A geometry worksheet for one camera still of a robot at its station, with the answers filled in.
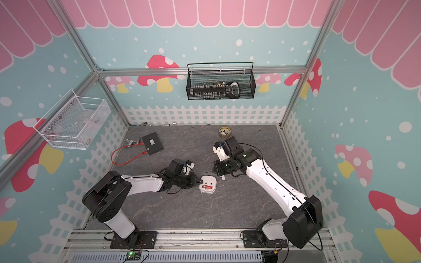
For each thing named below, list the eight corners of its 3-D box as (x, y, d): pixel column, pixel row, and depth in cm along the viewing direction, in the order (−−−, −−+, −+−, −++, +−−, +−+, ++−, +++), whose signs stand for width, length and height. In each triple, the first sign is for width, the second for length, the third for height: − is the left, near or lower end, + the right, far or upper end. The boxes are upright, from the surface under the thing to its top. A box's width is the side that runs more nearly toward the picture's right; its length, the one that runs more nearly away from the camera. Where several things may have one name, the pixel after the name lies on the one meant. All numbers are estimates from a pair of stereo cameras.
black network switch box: (149, 155, 106) (148, 153, 104) (142, 139, 115) (141, 136, 113) (164, 149, 110) (163, 146, 108) (156, 134, 118) (155, 131, 116)
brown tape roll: (219, 137, 117) (219, 135, 115) (218, 129, 122) (218, 126, 120) (231, 137, 117) (231, 135, 115) (230, 129, 122) (230, 126, 120)
